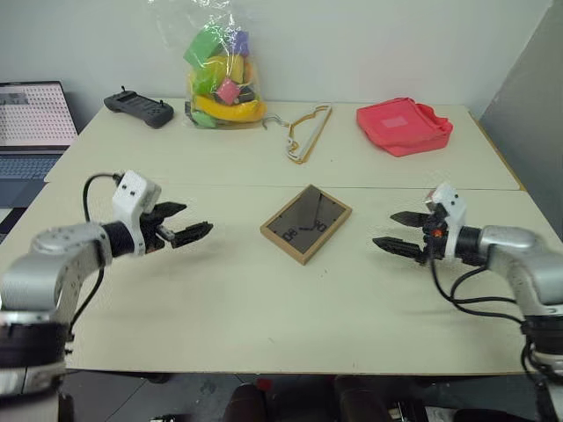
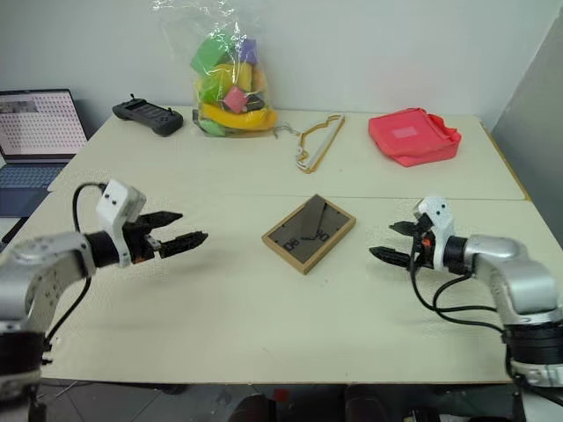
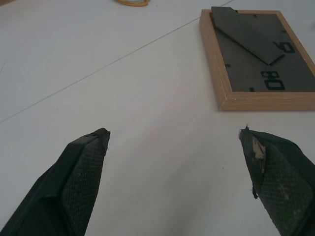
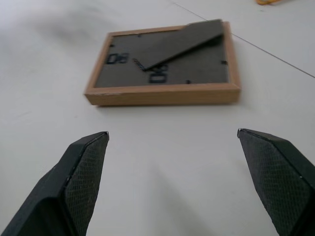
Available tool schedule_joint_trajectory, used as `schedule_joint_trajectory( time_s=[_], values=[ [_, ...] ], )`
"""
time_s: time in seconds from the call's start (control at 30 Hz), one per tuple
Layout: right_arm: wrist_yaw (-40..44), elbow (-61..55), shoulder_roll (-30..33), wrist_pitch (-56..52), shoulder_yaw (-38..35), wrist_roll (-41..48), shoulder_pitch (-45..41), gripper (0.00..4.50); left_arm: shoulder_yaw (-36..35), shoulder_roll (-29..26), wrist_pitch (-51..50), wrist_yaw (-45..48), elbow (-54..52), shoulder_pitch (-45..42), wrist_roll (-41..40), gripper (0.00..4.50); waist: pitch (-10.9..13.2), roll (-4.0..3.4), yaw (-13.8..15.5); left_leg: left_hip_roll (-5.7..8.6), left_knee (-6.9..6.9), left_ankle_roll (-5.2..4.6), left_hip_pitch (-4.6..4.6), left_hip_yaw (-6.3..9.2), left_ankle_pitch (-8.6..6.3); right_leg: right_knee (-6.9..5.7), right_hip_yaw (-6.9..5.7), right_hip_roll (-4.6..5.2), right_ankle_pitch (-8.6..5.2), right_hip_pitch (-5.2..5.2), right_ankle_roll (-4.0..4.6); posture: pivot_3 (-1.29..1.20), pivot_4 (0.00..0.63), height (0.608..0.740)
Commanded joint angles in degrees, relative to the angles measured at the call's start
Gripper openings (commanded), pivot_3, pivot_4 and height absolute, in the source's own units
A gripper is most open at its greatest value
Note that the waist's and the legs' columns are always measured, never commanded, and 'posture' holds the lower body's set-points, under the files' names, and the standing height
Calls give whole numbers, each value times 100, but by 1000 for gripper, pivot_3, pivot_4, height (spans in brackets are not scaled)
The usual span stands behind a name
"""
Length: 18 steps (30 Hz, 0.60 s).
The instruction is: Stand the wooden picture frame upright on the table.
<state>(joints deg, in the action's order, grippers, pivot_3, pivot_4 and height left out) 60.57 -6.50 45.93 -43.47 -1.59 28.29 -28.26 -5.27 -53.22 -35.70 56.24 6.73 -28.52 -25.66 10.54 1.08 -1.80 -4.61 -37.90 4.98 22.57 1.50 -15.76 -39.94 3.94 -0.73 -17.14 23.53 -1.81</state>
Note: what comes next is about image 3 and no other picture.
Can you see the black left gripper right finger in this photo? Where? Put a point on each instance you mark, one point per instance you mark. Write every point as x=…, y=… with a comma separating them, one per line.
x=283, y=182

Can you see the wooden framed dark board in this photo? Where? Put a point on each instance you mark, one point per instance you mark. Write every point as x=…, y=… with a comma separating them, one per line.
x=248, y=56

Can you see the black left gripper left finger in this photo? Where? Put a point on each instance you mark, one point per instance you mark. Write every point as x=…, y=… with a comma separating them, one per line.
x=61, y=186

